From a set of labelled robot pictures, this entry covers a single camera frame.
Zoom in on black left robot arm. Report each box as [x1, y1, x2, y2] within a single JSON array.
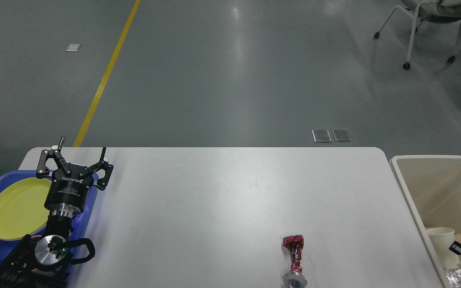
[[0, 137, 114, 288]]

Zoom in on crushed white paper cup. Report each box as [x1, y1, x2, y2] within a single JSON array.
[[426, 227, 459, 269]]

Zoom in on floor socket plate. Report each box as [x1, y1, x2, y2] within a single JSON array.
[[311, 129, 332, 143], [332, 129, 353, 142]]

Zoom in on beige plastic bin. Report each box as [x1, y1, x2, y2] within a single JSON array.
[[390, 155, 461, 288]]

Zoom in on yellow plastic plate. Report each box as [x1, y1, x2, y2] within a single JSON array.
[[0, 178, 51, 241]]

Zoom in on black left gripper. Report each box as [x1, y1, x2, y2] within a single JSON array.
[[36, 136, 114, 218]]

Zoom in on white office chair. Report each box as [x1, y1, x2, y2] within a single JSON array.
[[373, 0, 461, 70]]

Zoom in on crushed red can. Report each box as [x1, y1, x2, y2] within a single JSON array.
[[282, 234, 308, 288]]

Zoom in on left floor socket plate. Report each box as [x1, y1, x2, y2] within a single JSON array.
[[311, 129, 332, 143]]

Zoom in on large foil tray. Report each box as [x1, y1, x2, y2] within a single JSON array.
[[444, 268, 461, 288]]

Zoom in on right floor socket plate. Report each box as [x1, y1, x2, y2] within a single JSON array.
[[332, 129, 353, 142]]

